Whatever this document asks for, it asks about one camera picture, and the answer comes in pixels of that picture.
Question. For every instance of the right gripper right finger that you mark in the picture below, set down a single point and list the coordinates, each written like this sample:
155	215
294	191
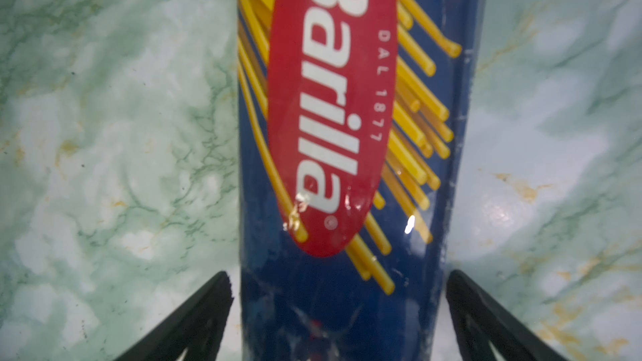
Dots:
484	327

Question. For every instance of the dark blue Barilla spaghetti package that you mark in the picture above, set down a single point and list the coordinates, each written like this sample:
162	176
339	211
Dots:
352	117

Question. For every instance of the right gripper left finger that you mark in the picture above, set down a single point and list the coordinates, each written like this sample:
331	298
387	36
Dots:
194	331

